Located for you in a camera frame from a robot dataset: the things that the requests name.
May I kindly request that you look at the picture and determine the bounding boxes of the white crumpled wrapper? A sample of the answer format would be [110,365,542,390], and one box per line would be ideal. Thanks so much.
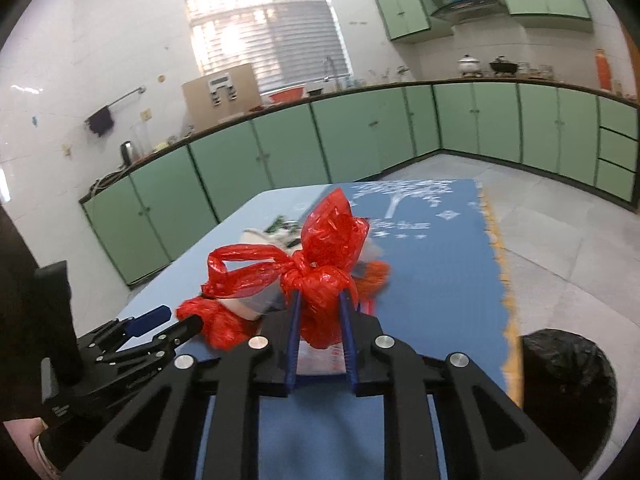
[242,215,302,252]

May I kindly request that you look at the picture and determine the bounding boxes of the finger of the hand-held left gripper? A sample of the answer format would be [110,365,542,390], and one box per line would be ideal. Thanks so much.
[97,314,205,376]
[80,305,173,356]

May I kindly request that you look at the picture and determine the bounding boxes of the cardboard box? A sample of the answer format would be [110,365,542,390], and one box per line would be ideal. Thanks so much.
[181,63,261,132]

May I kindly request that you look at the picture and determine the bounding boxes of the wall towel rail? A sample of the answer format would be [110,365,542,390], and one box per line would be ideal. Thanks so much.
[85,86,147,124]

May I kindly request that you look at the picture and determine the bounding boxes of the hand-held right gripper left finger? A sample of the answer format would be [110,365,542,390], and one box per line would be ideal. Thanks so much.
[60,290,306,480]

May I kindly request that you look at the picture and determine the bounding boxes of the kitchen faucet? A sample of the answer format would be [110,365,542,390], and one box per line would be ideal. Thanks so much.
[322,56,347,92]

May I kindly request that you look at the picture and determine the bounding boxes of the person's left forearm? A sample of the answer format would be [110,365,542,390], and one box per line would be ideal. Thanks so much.
[0,417,63,480]

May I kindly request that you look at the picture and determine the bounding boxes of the red plastic bag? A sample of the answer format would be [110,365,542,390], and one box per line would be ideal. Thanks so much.
[177,187,371,351]

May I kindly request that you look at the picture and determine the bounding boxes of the red basin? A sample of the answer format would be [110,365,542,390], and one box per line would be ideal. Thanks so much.
[268,86,306,104]

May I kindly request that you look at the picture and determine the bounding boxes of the green base kitchen cabinets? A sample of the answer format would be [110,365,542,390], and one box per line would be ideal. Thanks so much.
[79,81,640,287]

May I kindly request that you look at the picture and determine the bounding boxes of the person's dark clothing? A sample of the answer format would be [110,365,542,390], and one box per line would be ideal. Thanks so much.
[0,205,76,423]

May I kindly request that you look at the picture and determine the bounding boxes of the window with blinds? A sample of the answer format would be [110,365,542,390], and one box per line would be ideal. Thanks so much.
[182,0,352,94]

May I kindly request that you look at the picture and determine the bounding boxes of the orange thermos flask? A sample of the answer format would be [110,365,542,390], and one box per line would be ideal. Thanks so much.
[594,48,612,92]

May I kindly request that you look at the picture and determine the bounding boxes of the black lined waste bin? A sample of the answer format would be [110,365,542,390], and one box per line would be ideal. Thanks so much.
[520,329,617,480]

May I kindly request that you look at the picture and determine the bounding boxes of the purple towel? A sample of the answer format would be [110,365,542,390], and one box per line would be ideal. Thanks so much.
[86,106,115,137]

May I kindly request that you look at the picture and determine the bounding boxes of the orange foam net sleeve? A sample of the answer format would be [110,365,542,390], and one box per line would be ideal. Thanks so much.
[357,259,392,302]

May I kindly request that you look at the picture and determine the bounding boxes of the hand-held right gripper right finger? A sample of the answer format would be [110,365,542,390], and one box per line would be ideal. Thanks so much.
[339,290,583,480]

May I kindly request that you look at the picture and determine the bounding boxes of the green wall kitchen cabinets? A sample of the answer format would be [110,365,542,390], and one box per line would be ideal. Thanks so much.
[365,0,594,44]

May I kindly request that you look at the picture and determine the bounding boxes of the range hood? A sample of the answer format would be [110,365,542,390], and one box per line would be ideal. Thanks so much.
[430,0,508,24]

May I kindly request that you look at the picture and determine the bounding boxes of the clear measuring jug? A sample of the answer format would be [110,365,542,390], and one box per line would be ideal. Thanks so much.
[131,122,154,157]

